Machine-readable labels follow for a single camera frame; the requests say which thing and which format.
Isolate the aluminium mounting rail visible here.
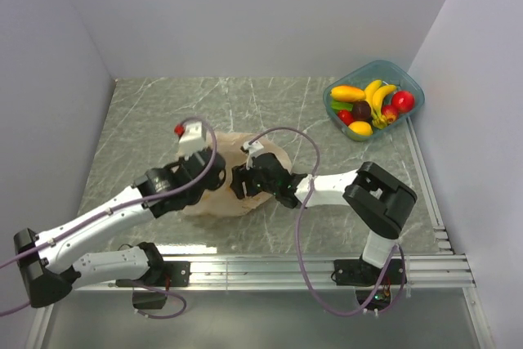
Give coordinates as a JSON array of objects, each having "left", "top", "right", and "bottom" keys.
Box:
[{"left": 24, "top": 119, "right": 495, "bottom": 349}]

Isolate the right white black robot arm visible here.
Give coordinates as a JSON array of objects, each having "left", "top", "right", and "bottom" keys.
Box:
[{"left": 230, "top": 153, "right": 418, "bottom": 283}]

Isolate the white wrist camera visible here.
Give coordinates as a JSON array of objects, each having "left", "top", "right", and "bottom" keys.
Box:
[
  {"left": 240, "top": 140, "right": 264, "bottom": 157},
  {"left": 174, "top": 121, "right": 208, "bottom": 158}
]

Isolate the translucent printed plastic bag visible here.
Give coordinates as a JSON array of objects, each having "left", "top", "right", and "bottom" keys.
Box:
[{"left": 181, "top": 132, "right": 273, "bottom": 217}]

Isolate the yellow toy banana bunch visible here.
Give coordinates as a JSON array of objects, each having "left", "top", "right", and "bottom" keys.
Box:
[{"left": 364, "top": 80, "right": 397, "bottom": 129}]

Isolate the green toy pepper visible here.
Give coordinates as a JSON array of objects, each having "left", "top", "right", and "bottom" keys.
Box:
[{"left": 330, "top": 100, "right": 352, "bottom": 112}]

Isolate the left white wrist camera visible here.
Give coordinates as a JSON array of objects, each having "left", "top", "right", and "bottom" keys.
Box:
[{"left": 174, "top": 121, "right": 208, "bottom": 158}]

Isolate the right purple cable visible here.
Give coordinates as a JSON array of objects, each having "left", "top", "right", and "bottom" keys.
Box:
[{"left": 244, "top": 126, "right": 408, "bottom": 318}]

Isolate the red toy strawberry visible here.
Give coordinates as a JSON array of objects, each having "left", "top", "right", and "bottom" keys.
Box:
[{"left": 337, "top": 110, "right": 354, "bottom": 126}]

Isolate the yellow toy lemon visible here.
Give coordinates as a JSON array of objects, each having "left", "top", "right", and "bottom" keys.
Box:
[{"left": 348, "top": 121, "right": 373, "bottom": 137}]

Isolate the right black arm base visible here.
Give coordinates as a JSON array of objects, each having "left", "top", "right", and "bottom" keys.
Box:
[{"left": 330, "top": 259, "right": 408, "bottom": 314}]

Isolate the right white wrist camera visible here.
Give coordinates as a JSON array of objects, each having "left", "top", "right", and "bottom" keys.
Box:
[{"left": 240, "top": 140, "right": 264, "bottom": 157}]

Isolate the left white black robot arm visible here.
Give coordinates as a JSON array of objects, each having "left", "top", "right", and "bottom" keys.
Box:
[{"left": 14, "top": 148, "right": 226, "bottom": 308}]

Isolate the red toy apple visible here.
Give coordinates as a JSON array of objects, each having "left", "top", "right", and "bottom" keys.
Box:
[{"left": 391, "top": 91, "right": 416, "bottom": 114}]

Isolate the dark purple toy fruit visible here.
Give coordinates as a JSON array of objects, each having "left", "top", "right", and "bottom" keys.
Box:
[{"left": 351, "top": 101, "right": 372, "bottom": 121}]

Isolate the blue transparent plastic container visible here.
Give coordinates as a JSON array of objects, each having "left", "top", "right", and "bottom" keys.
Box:
[{"left": 323, "top": 60, "right": 425, "bottom": 141}]

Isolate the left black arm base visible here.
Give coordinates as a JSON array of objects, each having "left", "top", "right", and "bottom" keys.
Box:
[{"left": 115, "top": 261, "right": 190, "bottom": 311}]

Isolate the orange yellow toy mango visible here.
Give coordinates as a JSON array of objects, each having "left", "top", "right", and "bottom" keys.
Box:
[{"left": 330, "top": 85, "right": 366, "bottom": 103}]

